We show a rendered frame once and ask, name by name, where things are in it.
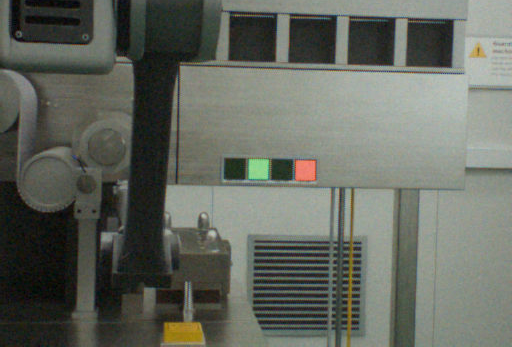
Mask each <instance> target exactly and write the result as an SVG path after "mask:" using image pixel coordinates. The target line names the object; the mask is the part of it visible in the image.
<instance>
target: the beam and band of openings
mask: <svg viewBox="0 0 512 347"><path fill-rule="evenodd" d="M222 6H223V11H222V13H221V29H220V36H219V41H218V46H217V53H216V56H215V57H214V58H213V60H211V61H207V62H201V63H182V62H181V63H180V65H192V66H217V67H241V68H264V69H313V70H337V71H361V72H409V73H434V74H458V75H461V74H465V73H466V69H465V68H464V57H465V37H466V21H467V17H468V0H222ZM237 15H249V16H237ZM257 16H270V17H257ZM303 17H310V18H303ZM318 18H330V19H318ZM358 20H368V21H358ZM378 20H389V21H378ZM408 21H410V22H408ZM419 22H431V23H419Z"/></svg>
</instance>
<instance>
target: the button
mask: <svg viewBox="0 0 512 347"><path fill-rule="evenodd" d="M164 342H165V343H202V330H201V323H165V324H164Z"/></svg>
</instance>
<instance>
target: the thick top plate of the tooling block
mask: <svg viewBox="0 0 512 347"><path fill-rule="evenodd" d="M196 228H198V227H189V228H173V230H169V231H171V232H172V234H175V235H179V239H180V242H181V249H182V251H181V265H180V267H181V270H179V271H172V282H228V278H229V253H228V251H227V250H226V248H225V245H224V243H223V242H222V240H221V236H220V235H219V233H218V231H217V228H216V227H210V230H214V231H216V232H217V241H218V249H219V250H220V251H218V252H206V251H202V250H203V249H204V241H205V240H206V233H207V232H208V231H198V230H196Z"/></svg>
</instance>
